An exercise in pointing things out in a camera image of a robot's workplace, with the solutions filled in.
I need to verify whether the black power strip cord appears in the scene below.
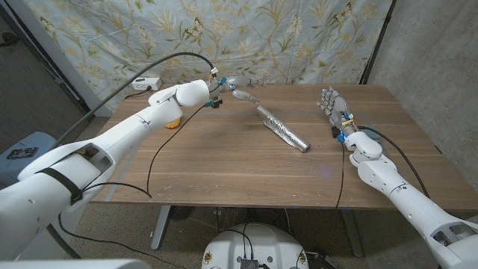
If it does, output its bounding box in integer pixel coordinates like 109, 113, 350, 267
123, 85, 153, 101

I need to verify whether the white power strip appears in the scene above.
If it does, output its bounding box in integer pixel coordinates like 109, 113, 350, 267
131, 76, 163, 92

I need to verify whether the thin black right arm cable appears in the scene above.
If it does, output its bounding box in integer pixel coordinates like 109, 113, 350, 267
335, 141, 346, 209

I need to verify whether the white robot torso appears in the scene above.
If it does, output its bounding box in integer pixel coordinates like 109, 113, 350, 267
201, 223, 310, 269

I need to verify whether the black round fan grille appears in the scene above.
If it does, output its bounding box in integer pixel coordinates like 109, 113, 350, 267
170, 205, 196, 222

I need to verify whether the black backdrop pole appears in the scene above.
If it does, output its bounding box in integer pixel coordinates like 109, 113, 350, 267
358, 0, 397, 85

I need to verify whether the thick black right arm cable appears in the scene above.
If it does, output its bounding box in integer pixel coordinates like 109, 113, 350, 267
358, 126, 430, 199

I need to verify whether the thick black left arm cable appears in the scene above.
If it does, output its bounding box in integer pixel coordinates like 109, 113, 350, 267
48, 52, 216, 151

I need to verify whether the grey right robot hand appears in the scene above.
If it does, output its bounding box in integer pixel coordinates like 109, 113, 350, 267
316, 86, 358, 140

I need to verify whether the yellow toy pineapple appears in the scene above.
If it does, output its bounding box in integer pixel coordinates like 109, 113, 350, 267
164, 116, 183, 130

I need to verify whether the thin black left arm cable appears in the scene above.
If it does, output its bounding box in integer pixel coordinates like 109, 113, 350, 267
58, 102, 216, 269

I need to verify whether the grey table leg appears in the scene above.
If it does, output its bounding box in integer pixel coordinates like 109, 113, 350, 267
339, 208, 364, 258
151, 205, 172, 250

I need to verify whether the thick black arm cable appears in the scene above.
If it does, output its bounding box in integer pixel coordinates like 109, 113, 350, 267
48, 52, 216, 151
358, 126, 430, 199

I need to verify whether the floral backdrop cloth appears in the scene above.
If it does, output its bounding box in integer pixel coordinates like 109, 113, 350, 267
22, 0, 393, 113

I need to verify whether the aluminum foil roll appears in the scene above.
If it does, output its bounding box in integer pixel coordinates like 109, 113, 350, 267
255, 105, 311, 153

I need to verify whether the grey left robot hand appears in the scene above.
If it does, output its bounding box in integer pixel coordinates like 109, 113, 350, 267
217, 75, 265, 105

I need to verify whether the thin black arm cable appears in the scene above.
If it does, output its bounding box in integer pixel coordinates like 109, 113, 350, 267
58, 102, 216, 269
335, 141, 346, 209

